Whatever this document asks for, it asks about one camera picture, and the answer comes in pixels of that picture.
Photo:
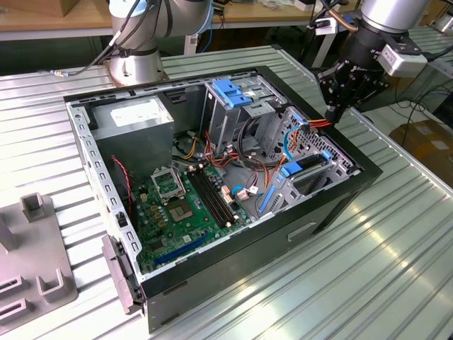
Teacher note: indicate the green motherboard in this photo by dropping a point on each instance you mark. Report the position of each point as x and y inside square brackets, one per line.
[198, 210]

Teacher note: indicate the grey power supply unit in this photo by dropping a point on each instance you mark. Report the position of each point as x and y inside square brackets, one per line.
[134, 141]

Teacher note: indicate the blue plastic drive latch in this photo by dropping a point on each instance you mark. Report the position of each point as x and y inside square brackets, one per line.
[231, 93]

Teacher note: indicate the small white wrist camera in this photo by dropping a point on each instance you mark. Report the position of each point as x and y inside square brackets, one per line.
[323, 26]

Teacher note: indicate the black RAM slot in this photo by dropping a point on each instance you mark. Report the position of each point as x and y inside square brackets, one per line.
[207, 198]
[217, 194]

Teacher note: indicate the CPU socket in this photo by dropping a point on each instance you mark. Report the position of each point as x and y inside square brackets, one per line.
[180, 212]

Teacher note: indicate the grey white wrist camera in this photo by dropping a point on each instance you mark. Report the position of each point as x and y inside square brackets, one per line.
[403, 60]

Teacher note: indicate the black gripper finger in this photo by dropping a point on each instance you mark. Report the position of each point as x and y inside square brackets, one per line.
[332, 99]
[371, 92]

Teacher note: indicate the wooden workbench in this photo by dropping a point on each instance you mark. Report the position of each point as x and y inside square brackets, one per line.
[70, 19]

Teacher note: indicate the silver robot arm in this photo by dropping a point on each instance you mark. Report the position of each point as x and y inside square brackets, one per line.
[134, 35]

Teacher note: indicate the hard disk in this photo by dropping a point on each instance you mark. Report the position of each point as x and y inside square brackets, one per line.
[292, 169]

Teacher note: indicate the grey optical drive cage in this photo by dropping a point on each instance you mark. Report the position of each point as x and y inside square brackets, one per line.
[226, 124]

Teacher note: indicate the grey metal disk bay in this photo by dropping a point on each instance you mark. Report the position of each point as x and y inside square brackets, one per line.
[318, 145]

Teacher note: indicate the plain cardboard box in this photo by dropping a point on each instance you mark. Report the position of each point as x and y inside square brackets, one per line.
[81, 7]

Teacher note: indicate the grey case front bezel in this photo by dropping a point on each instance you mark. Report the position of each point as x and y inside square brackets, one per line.
[118, 269]

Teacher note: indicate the metal slat side table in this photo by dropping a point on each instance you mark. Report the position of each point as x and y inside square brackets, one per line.
[442, 63]

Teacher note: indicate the blue expansion slot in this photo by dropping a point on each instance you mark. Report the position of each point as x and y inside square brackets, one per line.
[180, 249]

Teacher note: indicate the grey parts rack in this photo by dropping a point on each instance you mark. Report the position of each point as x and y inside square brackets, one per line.
[32, 255]

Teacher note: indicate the brown cardboard box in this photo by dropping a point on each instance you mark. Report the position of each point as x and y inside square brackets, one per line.
[424, 141]

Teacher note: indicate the black open PC case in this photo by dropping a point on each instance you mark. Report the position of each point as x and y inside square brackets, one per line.
[247, 255]

